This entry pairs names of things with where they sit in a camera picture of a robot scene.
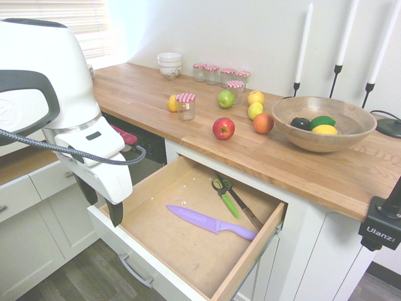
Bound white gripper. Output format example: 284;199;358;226
58;150;134;228

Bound large wooden drawer white front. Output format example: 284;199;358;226
86;155;288;301

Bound black steel dishwasher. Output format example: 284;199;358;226
102;112;168;186

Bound white low cabinet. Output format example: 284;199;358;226
0;155;106;301

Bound purple kitchen knife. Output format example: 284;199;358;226
165;204;258;241

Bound glass jar red checked lid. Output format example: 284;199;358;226
175;93;197;122
192;63;207;83
226;80;245;105
234;70;252;92
220;67;236;89
204;65;221;86

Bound red apple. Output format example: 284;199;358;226
212;117;236;141

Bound white bowl with pattern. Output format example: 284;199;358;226
158;66;183;80

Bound plain white bowl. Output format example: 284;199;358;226
157;60;183;70
157;52;183;65

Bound green apple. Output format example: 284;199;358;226
217;90;236;109

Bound white window blind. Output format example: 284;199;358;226
0;0;115;61

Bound orange red peach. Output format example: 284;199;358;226
253;112;275;135

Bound yellow apple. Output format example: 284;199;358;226
247;90;266;107

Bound dark avocado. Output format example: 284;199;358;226
290;117;312;130

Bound white counter cabinet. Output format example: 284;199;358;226
164;137;378;301

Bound large wooden bowl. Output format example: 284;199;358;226
271;96;378;154

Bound green lime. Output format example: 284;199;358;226
310;115;336;130

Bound black round stand base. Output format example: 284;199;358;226
375;117;401;140

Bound red wrist camera mount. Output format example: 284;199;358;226
109;123;139;153

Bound green handled scissors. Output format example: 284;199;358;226
212;177;234;193
213;171;264;232

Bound black Ulanzi camera clamp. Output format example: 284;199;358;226
358;177;401;252

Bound thin black cord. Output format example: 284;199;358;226
370;109;401;122

